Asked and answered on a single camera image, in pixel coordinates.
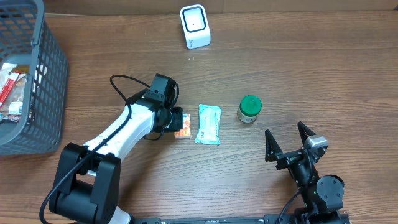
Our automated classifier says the grey plastic mesh basket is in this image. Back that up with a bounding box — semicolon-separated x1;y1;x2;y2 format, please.
1;0;69;156

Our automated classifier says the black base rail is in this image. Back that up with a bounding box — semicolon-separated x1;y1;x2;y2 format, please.
133;214;299;224

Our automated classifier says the small orange packet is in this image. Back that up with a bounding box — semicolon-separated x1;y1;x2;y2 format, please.
174;113;192;139

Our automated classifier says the brown red snack bag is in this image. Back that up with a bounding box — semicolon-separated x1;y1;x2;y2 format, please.
1;63;29;123

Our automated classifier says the teal wet wipes pack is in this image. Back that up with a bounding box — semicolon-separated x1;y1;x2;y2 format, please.
195;104;222;145

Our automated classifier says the white barcode scanner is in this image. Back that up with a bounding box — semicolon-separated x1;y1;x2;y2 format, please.
179;4;211;49

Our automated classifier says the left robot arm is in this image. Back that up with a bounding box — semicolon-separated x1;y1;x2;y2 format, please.
39;74;183;223

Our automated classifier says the green lid jar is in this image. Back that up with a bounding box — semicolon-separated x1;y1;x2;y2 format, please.
237;95;262;123

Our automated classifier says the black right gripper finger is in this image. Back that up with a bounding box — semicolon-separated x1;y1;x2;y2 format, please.
297;121;317;146
265;129;283;157

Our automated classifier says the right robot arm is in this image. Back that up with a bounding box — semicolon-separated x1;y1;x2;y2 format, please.
264;121;350;223

